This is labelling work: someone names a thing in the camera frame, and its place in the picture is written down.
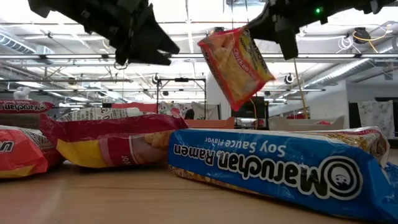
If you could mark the small black ceiling reel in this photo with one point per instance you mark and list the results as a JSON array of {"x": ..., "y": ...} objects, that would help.
[
  {"x": 289, "y": 79},
  {"x": 155, "y": 79}
]

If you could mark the black monitor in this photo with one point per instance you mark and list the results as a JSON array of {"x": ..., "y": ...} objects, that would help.
[{"x": 258, "y": 109}]

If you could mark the long ceiling light bar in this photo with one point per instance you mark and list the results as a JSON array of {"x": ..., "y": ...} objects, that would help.
[{"x": 77, "y": 56}]

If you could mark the floral cloth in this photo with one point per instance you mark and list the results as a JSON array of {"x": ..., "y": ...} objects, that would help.
[
  {"x": 169, "y": 109},
  {"x": 376, "y": 118}
]

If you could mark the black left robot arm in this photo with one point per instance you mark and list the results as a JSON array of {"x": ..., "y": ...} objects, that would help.
[{"x": 62, "y": 9}]

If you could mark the blue soy sauce ramen pack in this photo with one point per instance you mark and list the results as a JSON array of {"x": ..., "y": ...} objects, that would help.
[{"x": 264, "y": 161}]

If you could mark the black background frame rig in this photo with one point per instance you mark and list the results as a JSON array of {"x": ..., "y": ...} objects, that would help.
[{"x": 182, "y": 80}]

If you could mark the red beef ramen pack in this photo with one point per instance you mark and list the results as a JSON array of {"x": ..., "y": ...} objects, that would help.
[
  {"x": 25, "y": 107},
  {"x": 124, "y": 152}
]

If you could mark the white figure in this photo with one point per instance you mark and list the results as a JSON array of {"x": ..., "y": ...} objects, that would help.
[{"x": 21, "y": 93}]

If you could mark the black panel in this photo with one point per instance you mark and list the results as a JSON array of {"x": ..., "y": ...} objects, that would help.
[{"x": 354, "y": 115}]

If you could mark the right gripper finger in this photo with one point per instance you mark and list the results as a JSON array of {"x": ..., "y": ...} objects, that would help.
[{"x": 264, "y": 28}]

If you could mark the light grey plastic bin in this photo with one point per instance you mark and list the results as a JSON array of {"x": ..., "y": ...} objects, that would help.
[{"x": 304, "y": 127}]

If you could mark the red background object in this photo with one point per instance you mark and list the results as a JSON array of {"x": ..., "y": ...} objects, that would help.
[{"x": 295, "y": 116}]

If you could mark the silver ventilation duct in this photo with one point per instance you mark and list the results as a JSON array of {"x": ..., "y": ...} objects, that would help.
[{"x": 342, "y": 73}]

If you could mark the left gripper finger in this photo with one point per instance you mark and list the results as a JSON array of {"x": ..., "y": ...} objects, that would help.
[
  {"x": 157, "y": 39},
  {"x": 149, "y": 58}
]

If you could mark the orange plastic bin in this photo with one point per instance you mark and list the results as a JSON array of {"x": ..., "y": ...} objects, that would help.
[{"x": 214, "y": 124}]

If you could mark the grey cloth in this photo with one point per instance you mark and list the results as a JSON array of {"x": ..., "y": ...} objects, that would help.
[{"x": 213, "y": 112}]

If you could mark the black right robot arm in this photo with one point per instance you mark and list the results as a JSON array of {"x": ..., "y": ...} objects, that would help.
[{"x": 348, "y": 6}]

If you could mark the white pillar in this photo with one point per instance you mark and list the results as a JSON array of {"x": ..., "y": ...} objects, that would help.
[{"x": 213, "y": 93}]

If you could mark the orange chicken ramen pack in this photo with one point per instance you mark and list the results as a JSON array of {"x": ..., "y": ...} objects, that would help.
[
  {"x": 321, "y": 123},
  {"x": 18, "y": 155},
  {"x": 236, "y": 68}
]

